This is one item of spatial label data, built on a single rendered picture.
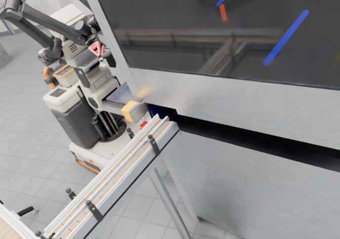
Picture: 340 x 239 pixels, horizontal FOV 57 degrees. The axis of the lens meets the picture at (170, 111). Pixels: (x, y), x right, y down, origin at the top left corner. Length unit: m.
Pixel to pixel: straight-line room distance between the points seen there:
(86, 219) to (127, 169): 0.25
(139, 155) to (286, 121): 0.61
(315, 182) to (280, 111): 0.32
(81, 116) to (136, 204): 0.81
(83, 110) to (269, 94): 1.79
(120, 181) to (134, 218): 1.14
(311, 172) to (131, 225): 1.49
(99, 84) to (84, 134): 0.51
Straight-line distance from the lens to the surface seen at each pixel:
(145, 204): 2.42
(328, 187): 1.24
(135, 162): 1.31
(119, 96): 1.91
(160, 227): 2.26
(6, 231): 1.45
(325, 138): 1.07
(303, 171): 1.23
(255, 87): 1.03
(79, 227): 1.22
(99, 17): 1.34
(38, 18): 1.76
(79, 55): 2.16
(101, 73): 2.30
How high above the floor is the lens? 1.77
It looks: 34 degrees down
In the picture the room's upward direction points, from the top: 22 degrees counter-clockwise
